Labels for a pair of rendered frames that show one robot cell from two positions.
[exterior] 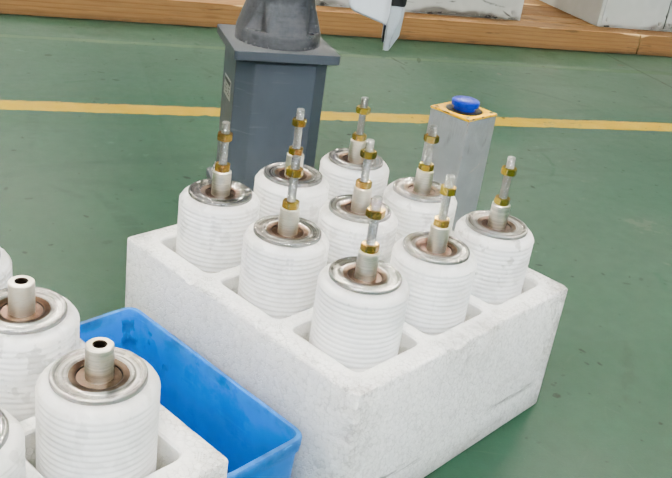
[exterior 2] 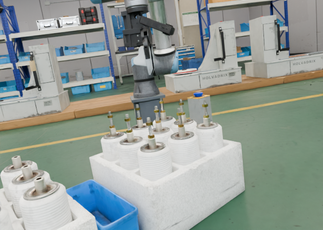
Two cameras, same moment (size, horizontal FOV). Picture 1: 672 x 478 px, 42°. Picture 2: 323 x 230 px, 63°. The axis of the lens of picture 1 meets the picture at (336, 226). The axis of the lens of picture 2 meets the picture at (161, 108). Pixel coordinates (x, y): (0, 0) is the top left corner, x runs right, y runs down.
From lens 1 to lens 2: 0.29 m
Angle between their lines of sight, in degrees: 18
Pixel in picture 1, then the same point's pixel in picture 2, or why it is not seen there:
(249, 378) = (125, 194)
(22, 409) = not seen: hidden behind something
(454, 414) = (204, 195)
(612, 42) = (274, 81)
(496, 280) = (210, 144)
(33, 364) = not seen: hidden behind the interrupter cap
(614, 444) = (277, 199)
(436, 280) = (181, 145)
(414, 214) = not seen: hidden behind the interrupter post
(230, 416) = (119, 209)
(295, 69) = (152, 102)
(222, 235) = (114, 148)
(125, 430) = (47, 208)
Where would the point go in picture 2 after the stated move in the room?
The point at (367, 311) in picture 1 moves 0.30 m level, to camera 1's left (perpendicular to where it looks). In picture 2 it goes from (152, 158) to (54, 164)
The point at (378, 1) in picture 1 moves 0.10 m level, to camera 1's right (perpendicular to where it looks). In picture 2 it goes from (142, 59) to (172, 55)
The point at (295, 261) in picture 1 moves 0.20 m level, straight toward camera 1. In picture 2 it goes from (132, 148) to (112, 179)
